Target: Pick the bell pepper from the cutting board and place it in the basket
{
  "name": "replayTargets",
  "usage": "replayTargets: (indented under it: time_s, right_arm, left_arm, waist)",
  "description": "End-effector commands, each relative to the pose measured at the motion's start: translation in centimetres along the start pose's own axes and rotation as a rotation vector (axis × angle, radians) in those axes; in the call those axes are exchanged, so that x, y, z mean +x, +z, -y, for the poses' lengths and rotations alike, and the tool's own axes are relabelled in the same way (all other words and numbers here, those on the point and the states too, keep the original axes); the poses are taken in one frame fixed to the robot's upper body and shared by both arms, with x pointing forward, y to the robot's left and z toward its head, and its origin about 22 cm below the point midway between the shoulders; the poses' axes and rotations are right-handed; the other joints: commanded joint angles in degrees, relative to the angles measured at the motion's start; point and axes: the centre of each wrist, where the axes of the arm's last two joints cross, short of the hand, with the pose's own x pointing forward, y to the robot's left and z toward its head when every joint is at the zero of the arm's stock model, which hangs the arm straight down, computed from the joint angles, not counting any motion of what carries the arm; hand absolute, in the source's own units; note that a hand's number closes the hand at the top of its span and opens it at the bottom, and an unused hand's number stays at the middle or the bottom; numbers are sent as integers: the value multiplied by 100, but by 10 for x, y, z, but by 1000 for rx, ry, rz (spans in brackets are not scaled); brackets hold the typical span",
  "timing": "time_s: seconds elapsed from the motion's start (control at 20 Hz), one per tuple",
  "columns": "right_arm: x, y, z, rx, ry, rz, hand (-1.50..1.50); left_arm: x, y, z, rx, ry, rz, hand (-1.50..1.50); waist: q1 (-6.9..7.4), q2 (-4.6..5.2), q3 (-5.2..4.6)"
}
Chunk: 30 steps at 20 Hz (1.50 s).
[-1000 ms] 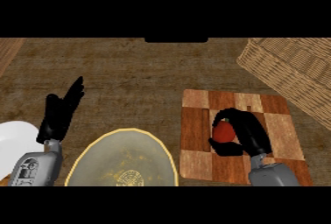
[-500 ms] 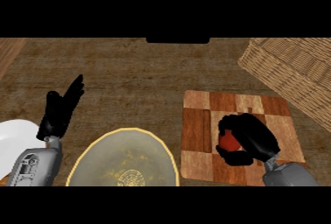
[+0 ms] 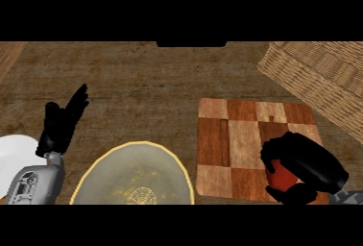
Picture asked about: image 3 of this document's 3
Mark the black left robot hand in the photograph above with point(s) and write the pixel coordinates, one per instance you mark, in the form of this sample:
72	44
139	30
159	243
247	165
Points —
61	128

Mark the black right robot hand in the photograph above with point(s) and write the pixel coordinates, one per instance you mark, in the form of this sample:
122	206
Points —
309	160

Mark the red bell pepper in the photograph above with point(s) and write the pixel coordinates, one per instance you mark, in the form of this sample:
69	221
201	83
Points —
283	177

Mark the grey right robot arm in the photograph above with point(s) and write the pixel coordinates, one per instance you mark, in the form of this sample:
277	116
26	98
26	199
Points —
348	198

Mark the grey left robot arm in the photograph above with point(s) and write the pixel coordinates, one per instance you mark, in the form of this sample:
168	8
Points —
33	182

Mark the checkered wooden cutting board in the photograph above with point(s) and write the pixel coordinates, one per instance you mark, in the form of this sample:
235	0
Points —
237	150

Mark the wicker basket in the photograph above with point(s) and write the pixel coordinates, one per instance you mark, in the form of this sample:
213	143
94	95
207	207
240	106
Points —
321	80

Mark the white round object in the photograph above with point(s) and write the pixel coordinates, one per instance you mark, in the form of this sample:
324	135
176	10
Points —
17	160

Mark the grey plate with yellow rim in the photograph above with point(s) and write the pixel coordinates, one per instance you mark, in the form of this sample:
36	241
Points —
135	179

